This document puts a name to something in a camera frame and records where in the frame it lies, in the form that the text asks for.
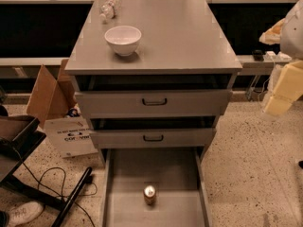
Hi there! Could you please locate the grey drawer cabinet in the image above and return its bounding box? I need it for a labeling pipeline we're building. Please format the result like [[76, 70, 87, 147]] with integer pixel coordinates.
[[64, 0, 243, 168]]

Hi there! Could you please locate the grey middle drawer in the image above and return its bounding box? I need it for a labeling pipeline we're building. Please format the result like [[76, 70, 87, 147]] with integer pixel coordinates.
[[91, 116, 216, 148]]

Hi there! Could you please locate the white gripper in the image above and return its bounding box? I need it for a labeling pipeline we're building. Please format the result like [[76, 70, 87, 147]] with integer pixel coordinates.
[[258, 17, 303, 117]]

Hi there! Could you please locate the white ceramic bowl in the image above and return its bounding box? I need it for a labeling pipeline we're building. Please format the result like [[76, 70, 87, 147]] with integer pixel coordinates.
[[104, 26, 142, 56]]

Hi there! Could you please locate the white power strip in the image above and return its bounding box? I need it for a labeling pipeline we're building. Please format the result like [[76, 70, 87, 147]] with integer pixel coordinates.
[[265, 51, 291, 61]]

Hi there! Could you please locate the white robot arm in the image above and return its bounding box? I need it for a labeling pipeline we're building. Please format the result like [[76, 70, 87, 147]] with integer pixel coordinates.
[[259, 0, 303, 116]]

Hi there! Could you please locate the white printed paper bag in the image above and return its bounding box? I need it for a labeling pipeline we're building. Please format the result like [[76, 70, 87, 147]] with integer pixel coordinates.
[[44, 116, 98, 158]]

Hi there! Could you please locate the black power adapter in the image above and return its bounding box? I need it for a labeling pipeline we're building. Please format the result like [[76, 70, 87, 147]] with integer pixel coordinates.
[[252, 50, 264, 61]]

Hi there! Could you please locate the black metal stand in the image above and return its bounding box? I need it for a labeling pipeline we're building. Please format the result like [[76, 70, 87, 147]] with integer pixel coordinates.
[[0, 115, 92, 227]]

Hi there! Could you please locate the grey open bottom drawer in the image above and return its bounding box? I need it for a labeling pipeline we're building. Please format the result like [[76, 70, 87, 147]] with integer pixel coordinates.
[[100, 148, 212, 227]]

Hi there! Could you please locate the grey top drawer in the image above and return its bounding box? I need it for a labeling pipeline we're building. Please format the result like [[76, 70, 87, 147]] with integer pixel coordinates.
[[76, 75, 231, 118]]

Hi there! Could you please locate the brown cardboard box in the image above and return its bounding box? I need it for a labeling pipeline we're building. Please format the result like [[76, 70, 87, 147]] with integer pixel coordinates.
[[27, 59, 76, 128]]

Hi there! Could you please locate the clear plastic bottle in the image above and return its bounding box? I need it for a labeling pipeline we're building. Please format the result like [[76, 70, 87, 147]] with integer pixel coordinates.
[[99, 0, 121, 24]]

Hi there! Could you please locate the white sneaker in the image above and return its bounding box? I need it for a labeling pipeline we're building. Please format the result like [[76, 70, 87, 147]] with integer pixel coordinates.
[[8, 201, 44, 227]]

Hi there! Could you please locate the orange soda can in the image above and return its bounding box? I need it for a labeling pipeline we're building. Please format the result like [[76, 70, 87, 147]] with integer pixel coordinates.
[[143, 185, 156, 205]]

